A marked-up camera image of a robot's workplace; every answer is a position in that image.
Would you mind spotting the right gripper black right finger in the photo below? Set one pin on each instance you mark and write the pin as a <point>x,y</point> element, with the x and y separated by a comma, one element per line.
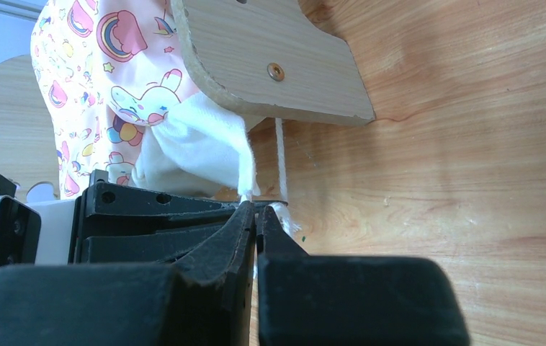
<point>307,299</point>

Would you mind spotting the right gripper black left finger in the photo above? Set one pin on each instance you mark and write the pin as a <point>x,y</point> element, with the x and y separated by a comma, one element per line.
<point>204,298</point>

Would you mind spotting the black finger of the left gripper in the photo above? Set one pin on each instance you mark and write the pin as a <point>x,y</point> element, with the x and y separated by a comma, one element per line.
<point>106,205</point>
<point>166,245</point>

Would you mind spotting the pink unicorn drawstring bag blanket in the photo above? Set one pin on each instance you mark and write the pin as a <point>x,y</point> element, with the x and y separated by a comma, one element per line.
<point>121,100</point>

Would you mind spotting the wooden striped pet bed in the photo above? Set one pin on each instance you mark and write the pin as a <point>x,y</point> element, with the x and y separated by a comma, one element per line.
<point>254,58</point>

